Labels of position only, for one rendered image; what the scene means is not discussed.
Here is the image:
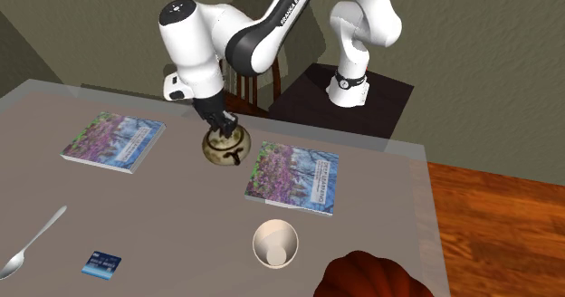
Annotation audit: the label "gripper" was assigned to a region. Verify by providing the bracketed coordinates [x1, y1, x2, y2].
[192, 89, 238, 140]

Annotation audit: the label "beige round pot dark markings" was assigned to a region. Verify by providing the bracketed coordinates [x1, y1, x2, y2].
[201, 123, 253, 167]

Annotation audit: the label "brown wooden chair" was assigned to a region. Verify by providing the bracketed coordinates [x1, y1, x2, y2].
[219, 55, 283, 119]

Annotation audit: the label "dark robot stand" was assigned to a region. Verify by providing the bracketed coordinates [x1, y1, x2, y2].
[267, 62, 415, 140]

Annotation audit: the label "book with purple flower cover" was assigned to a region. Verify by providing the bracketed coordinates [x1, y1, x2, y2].
[60, 111, 168, 175]
[244, 140, 340, 217]

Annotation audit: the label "beige cup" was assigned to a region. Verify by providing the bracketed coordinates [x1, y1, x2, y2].
[252, 218, 300, 270]

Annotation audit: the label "blue card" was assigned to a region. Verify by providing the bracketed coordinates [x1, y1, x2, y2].
[81, 250, 123, 282]

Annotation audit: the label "reddish brown rounded chair back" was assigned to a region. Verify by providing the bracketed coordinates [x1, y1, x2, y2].
[311, 250, 436, 297]

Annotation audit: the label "silver spoon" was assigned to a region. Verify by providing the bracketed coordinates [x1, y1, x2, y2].
[0, 205, 69, 282]

